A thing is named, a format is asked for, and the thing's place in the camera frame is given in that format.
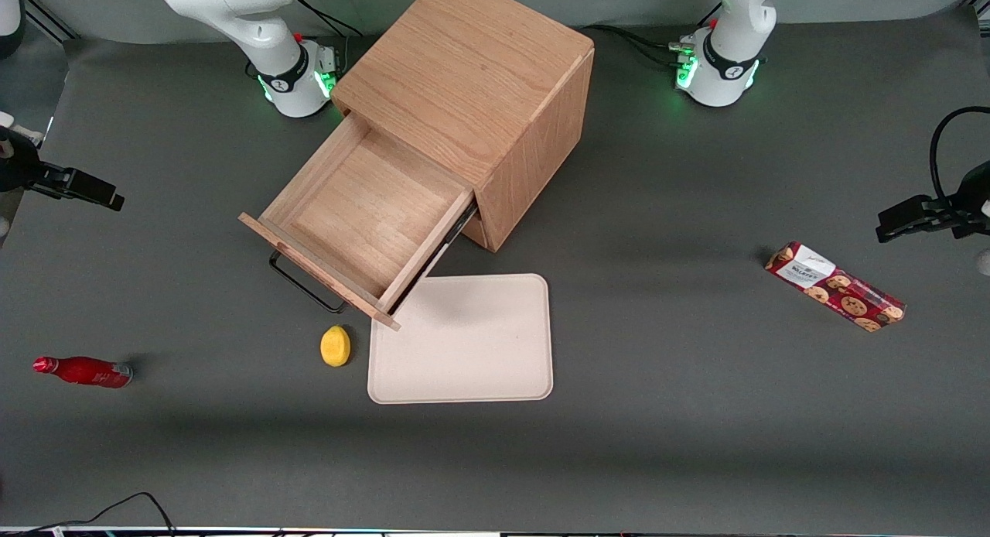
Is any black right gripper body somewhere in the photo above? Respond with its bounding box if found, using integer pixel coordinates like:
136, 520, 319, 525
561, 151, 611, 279
0, 127, 41, 194

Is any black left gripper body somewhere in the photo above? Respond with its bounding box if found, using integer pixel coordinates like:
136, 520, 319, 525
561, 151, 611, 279
958, 162, 990, 240

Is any black metal drawer handle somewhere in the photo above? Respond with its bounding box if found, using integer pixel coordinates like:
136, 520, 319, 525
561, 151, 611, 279
268, 249, 347, 316
442, 206, 474, 244

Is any wooden drawer with shallow front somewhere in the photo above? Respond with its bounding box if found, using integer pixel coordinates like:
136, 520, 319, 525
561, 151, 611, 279
238, 111, 478, 333

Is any wooden drawer with deep front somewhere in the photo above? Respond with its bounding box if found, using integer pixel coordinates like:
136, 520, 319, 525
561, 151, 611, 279
463, 210, 490, 251

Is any oak wooden drawer cabinet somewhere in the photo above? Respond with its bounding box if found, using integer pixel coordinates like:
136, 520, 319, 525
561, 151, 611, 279
331, 0, 596, 253

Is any red tartan cookie box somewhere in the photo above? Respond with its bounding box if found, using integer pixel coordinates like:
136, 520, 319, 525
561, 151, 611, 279
764, 241, 906, 333

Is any red bottle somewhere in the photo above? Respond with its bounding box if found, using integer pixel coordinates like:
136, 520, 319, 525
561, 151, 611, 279
32, 356, 134, 389

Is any yellow lemon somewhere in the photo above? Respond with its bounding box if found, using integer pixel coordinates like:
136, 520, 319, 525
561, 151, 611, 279
320, 325, 352, 368

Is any cream rectangular tray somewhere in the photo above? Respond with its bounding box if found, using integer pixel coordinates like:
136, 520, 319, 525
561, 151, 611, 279
367, 273, 555, 405

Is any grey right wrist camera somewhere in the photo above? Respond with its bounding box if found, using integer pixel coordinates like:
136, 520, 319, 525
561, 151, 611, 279
0, 111, 44, 148

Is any thick black looped cable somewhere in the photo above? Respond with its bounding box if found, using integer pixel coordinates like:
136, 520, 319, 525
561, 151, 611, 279
928, 106, 990, 207

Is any black arm base cable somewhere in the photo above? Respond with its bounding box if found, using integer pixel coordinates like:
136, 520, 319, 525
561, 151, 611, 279
294, 0, 364, 41
582, 24, 685, 67

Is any thin black cable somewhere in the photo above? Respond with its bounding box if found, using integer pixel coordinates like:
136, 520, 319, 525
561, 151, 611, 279
22, 491, 177, 535

